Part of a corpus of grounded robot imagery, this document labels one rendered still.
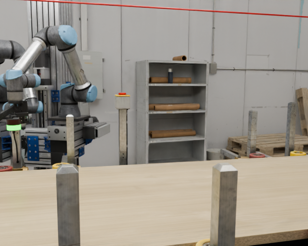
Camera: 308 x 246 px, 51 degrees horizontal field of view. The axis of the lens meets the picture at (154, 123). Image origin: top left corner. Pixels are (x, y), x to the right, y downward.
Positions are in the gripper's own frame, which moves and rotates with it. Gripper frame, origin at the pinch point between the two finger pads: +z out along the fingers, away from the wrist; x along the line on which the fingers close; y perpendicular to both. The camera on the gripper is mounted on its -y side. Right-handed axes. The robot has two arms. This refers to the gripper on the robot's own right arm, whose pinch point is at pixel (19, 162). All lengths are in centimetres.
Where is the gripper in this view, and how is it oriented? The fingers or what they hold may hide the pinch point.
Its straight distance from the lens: 198.9
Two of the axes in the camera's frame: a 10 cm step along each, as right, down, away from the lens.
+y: -2.3, -1.3, 9.6
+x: -9.7, 0.2, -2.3
